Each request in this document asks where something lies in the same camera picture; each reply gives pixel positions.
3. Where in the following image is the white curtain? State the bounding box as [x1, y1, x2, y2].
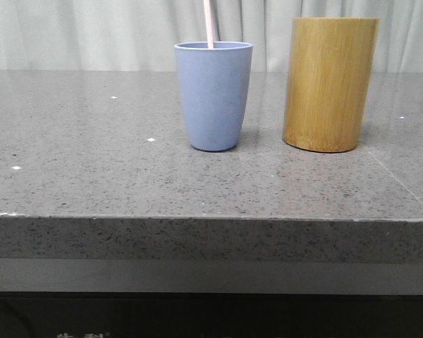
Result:
[0, 1, 423, 73]

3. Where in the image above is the blue plastic cup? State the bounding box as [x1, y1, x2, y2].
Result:
[174, 42, 253, 151]

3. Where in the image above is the bamboo cylinder holder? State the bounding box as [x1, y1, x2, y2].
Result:
[283, 17, 379, 153]

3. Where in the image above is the pink chopstick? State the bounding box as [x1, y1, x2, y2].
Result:
[203, 0, 214, 49]

